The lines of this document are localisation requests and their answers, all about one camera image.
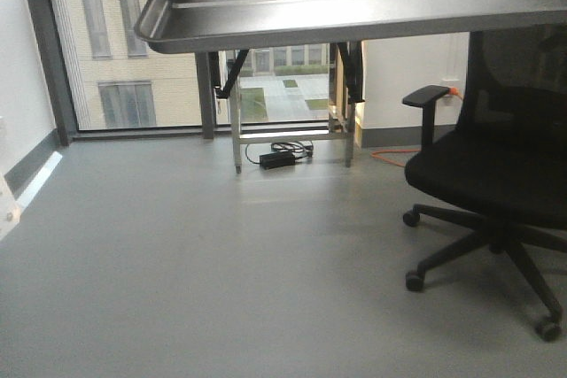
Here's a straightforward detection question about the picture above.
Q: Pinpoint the dark window frame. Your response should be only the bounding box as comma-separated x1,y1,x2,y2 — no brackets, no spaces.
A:
28,0,357,144

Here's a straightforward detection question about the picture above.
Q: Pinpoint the black power adapter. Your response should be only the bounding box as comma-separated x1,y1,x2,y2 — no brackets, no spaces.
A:
260,151,296,170

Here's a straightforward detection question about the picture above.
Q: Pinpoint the orange extension cable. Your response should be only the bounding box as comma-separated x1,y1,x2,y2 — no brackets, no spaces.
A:
370,85,465,168

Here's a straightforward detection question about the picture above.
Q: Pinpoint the black office chair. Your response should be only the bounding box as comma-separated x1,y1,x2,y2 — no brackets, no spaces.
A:
403,24,566,342

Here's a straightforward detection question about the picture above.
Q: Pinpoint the metal frame table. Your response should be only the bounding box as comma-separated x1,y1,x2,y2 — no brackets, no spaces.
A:
211,42,363,171

